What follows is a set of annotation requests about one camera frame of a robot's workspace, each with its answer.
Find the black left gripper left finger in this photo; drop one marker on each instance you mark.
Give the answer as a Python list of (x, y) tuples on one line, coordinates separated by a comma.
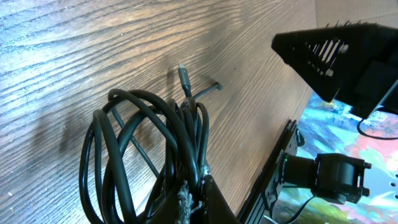
[(181, 207)]

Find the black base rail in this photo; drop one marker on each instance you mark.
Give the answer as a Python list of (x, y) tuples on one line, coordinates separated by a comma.
[(268, 184)]

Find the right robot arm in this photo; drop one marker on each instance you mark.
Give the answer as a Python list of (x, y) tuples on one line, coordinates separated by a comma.
[(336, 178)]

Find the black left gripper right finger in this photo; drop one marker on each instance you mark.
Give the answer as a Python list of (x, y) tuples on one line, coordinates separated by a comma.
[(354, 63)]

